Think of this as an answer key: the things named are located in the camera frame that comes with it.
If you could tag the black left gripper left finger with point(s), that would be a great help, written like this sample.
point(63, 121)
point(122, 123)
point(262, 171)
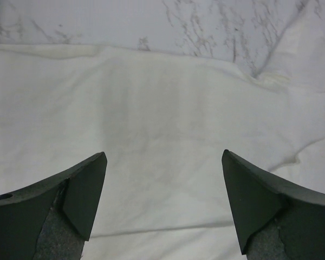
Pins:
point(52, 218)

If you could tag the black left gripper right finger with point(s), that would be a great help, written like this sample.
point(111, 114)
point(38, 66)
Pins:
point(273, 217)

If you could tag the white printed t-shirt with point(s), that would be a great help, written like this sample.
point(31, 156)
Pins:
point(163, 122)

